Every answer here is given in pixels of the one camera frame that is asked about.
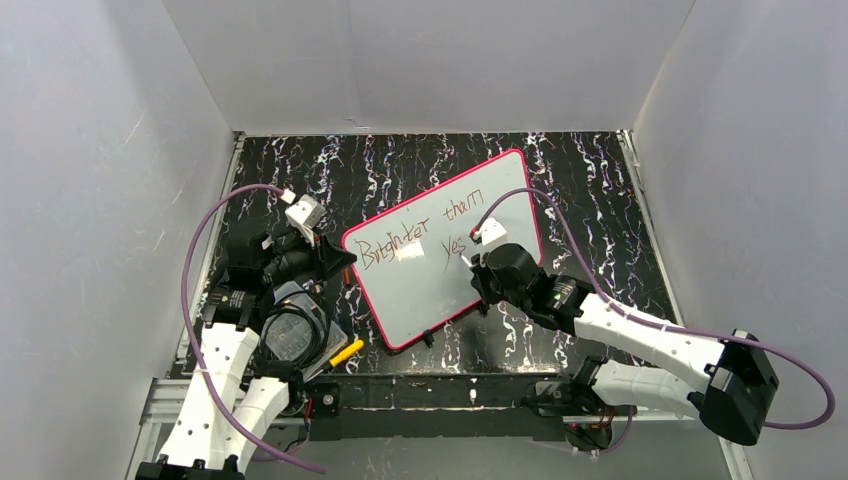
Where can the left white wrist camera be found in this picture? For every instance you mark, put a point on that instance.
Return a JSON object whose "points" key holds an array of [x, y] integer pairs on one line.
{"points": [[304, 213]]}

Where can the aluminium frame rail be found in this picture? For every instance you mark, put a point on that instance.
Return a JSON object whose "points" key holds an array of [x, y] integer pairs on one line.
{"points": [[337, 394]]}

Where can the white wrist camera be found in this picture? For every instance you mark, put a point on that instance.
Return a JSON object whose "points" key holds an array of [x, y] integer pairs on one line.
{"points": [[489, 235], [304, 213]]}

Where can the white marker pen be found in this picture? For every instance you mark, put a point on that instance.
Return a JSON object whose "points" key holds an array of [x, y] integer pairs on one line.
{"points": [[467, 261]]}

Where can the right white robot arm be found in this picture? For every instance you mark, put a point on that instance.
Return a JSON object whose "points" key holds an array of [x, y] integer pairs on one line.
{"points": [[727, 384]]}

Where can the yellow handled tool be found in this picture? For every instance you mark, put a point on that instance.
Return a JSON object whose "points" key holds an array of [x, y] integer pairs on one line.
{"points": [[346, 353]]}

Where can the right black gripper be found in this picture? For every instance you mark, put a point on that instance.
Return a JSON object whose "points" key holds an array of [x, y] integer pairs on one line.
{"points": [[479, 278]]}

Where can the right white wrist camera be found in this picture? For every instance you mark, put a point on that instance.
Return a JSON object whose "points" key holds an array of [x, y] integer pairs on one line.
{"points": [[489, 235]]}

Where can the clear plastic parts box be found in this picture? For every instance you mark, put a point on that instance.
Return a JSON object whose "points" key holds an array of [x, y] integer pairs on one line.
{"points": [[301, 332]]}

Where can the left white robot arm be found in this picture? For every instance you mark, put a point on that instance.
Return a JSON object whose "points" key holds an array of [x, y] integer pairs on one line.
{"points": [[236, 392]]}

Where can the pink framed whiteboard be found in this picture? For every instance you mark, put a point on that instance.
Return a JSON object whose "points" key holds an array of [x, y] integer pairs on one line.
{"points": [[411, 258]]}

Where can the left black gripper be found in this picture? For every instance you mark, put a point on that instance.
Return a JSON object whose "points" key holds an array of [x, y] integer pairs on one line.
{"points": [[321, 258]]}

